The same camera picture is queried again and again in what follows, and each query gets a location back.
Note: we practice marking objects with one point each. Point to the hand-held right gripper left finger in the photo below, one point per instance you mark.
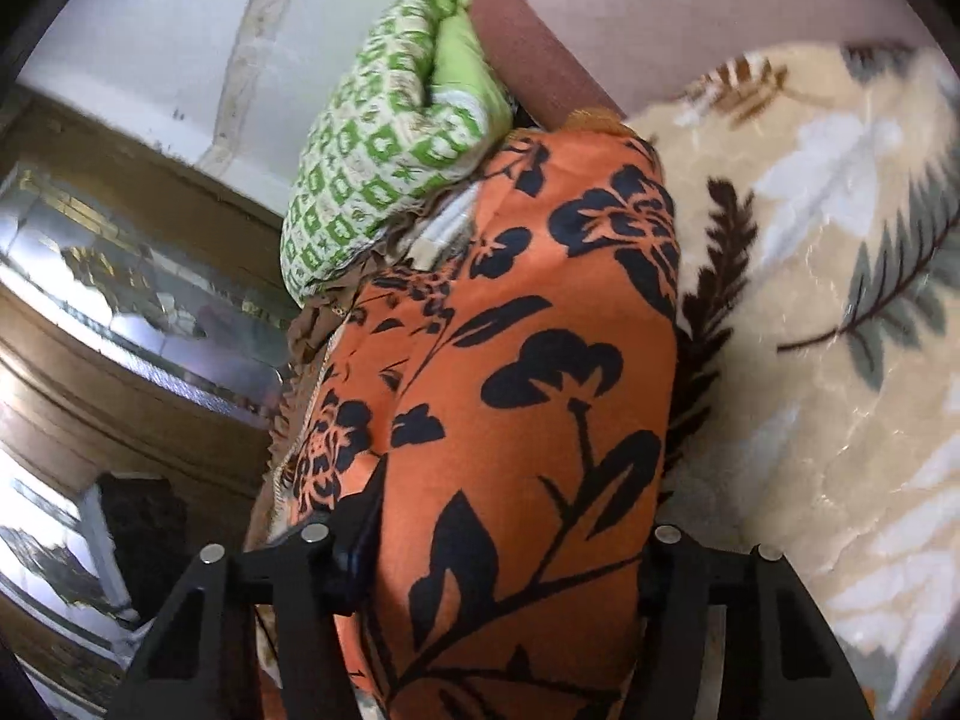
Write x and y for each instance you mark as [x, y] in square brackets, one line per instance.
[360, 540]

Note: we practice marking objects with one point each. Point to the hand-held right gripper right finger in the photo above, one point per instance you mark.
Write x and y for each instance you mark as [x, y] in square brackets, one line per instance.
[667, 562]

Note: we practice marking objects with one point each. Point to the orange floral garment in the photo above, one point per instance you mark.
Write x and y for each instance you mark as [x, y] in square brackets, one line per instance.
[510, 420]

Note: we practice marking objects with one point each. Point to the beige leaf-print blanket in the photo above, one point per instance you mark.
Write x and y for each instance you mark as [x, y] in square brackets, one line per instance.
[817, 315]

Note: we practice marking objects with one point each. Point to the wooden glass-door cabinet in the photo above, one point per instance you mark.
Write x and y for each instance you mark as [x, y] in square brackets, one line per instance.
[112, 360]

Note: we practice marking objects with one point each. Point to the green patterned quilt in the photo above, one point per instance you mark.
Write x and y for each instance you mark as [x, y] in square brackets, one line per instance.
[375, 150]

